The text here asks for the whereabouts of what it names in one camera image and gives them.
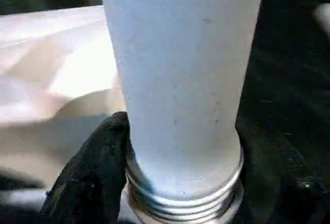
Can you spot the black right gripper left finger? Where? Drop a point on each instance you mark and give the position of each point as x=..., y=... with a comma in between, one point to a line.
x=87, y=177

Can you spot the black work mat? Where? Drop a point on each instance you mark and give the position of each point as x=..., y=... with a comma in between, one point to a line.
x=288, y=79

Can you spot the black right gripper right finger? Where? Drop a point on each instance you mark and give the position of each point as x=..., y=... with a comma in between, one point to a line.
x=283, y=188

